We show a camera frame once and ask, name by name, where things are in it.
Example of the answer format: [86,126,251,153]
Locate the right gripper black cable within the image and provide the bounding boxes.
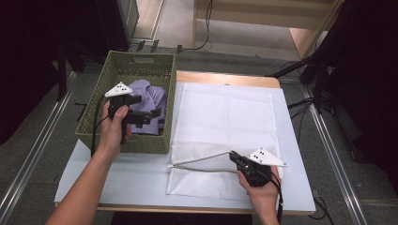
[270,172,284,224]

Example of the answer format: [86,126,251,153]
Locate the purple shirt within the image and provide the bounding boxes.
[128,79,168,136]

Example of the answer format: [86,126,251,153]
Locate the hanging black cable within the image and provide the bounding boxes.
[179,0,214,53]

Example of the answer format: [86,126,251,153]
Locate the white board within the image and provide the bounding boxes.
[54,82,317,216]

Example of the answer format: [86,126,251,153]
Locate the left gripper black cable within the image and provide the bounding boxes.
[90,97,111,158]

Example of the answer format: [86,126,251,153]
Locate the green woven basket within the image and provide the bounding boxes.
[75,50,177,155]

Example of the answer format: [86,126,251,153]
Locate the black metal stand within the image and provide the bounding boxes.
[55,43,69,101]
[266,0,355,113]

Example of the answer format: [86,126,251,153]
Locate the light wooden shelf unit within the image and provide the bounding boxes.
[191,0,345,59]

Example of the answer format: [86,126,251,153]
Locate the metal floor rail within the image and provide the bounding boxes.
[301,85,369,225]
[0,71,78,217]

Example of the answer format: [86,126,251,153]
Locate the white mesh laundry bag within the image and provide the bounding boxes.
[165,82,284,203]

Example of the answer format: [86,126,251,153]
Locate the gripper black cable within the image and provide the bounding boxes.
[270,172,284,224]
[90,97,111,158]

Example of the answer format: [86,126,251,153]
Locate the person's left hand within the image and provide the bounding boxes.
[97,102,132,158]

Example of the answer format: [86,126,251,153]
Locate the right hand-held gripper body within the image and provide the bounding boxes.
[236,147,287,188]

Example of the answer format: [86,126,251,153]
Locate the black floor cables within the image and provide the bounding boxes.
[286,97,315,144]

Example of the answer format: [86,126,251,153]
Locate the black floor cable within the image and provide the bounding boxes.
[308,190,335,225]

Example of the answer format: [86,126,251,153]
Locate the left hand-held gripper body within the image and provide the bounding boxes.
[104,82,154,128]

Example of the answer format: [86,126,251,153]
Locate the person's right hand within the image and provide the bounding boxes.
[237,165,283,205]

